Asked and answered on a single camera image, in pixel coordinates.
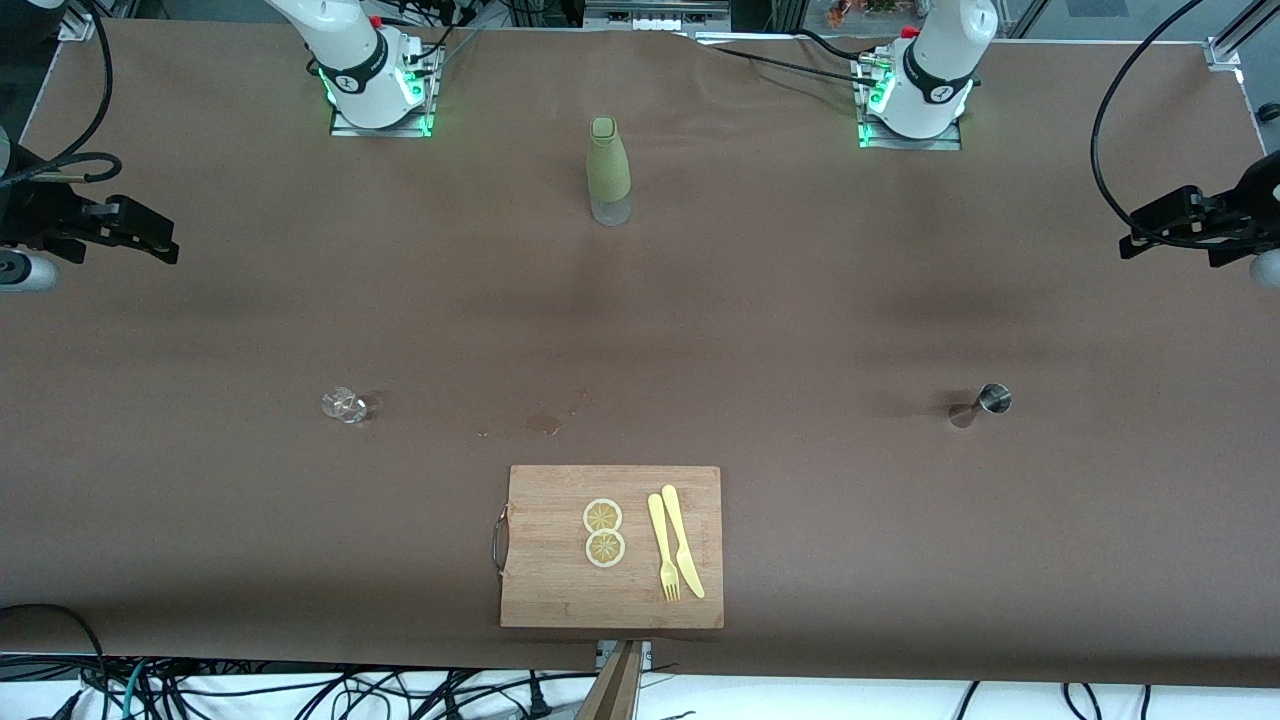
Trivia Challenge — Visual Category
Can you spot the black base power cable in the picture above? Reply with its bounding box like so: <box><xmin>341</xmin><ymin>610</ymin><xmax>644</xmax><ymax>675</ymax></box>
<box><xmin>690</xmin><ymin>35</ymin><xmax>886</xmax><ymax>89</ymax></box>

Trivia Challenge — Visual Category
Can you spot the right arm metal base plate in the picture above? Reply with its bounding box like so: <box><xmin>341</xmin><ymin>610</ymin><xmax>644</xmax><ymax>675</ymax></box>
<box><xmin>330</xmin><ymin>45</ymin><xmax>441</xmax><ymax>138</ymax></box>

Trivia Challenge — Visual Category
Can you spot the grey metal frame rail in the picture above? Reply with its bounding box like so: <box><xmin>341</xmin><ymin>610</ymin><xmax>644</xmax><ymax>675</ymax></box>
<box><xmin>583</xmin><ymin>0</ymin><xmax>734</xmax><ymax>33</ymax></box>

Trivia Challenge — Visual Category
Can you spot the wooden cutting board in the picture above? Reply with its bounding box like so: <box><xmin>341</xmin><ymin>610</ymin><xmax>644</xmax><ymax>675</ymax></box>
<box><xmin>492</xmin><ymin>465</ymin><xmax>725</xmax><ymax>630</ymax></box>

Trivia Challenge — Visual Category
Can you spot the yellow plastic fork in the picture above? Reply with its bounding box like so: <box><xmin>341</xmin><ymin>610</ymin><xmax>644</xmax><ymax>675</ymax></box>
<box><xmin>647</xmin><ymin>493</ymin><xmax>682</xmax><ymax>603</ymax></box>

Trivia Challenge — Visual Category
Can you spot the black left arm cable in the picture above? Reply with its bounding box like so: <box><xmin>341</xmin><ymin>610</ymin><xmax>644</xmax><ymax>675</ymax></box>
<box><xmin>1090</xmin><ymin>0</ymin><xmax>1206</xmax><ymax>246</ymax></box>

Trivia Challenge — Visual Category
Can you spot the green sleeved glass bottle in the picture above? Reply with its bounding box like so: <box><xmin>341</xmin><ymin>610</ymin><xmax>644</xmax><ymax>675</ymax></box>
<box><xmin>586</xmin><ymin>116</ymin><xmax>633</xmax><ymax>227</ymax></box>

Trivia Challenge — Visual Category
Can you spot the thick black cable loop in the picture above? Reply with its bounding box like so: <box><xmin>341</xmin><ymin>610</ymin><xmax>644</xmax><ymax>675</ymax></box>
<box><xmin>0</xmin><ymin>603</ymin><xmax>109</xmax><ymax>720</ymax></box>

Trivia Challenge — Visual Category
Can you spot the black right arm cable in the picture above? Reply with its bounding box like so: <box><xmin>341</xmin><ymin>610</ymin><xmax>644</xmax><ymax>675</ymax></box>
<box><xmin>0</xmin><ymin>0</ymin><xmax>123</xmax><ymax>191</ymax></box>

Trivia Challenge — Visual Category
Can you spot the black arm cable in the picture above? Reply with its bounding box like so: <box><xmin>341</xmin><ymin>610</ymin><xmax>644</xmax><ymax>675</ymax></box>
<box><xmin>1090</xmin><ymin>0</ymin><xmax>1206</xmax><ymax>246</ymax></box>
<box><xmin>0</xmin><ymin>0</ymin><xmax>123</xmax><ymax>191</ymax></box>

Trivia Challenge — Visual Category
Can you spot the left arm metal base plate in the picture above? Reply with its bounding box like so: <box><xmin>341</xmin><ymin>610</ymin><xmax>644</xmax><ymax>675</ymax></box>
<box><xmin>855</xmin><ymin>55</ymin><xmax>963</xmax><ymax>151</ymax></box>

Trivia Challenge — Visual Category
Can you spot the yellow plastic knife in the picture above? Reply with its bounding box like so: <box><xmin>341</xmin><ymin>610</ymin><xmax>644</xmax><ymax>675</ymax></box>
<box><xmin>661</xmin><ymin>484</ymin><xmax>706</xmax><ymax>600</ymax></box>

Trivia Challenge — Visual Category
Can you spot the brown table cover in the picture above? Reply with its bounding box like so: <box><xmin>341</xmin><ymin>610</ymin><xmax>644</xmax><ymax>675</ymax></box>
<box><xmin>0</xmin><ymin>18</ymin><xmax>1280</xmax><ymax>691</ymax></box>

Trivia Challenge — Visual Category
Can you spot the steel jigger measuring cup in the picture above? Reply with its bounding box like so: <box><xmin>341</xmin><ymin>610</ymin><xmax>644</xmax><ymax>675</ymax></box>
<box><xmin>948</xmin><ymin>383</ymin><xmax>1013</xmax><ymax>430</ymax></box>

